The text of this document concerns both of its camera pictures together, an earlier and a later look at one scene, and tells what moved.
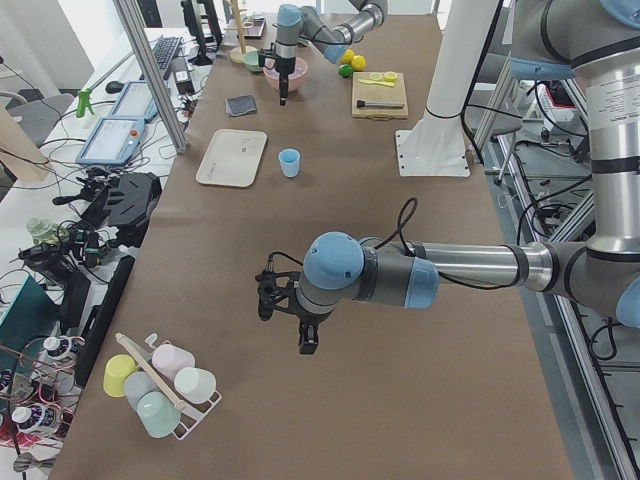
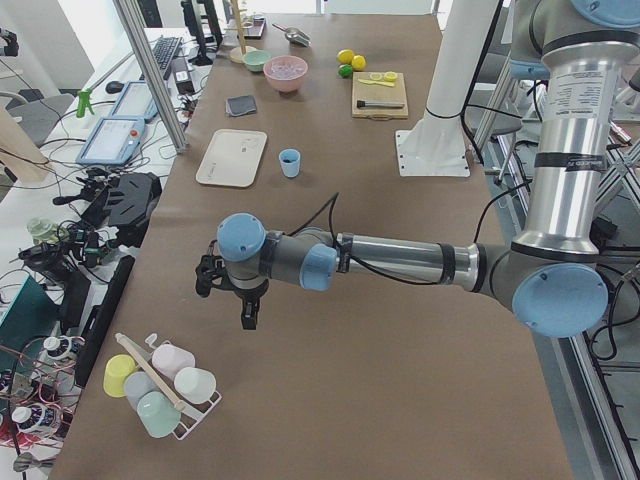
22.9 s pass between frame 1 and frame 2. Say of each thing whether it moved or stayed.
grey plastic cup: stayed
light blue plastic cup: stayed
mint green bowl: stayed
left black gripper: moved
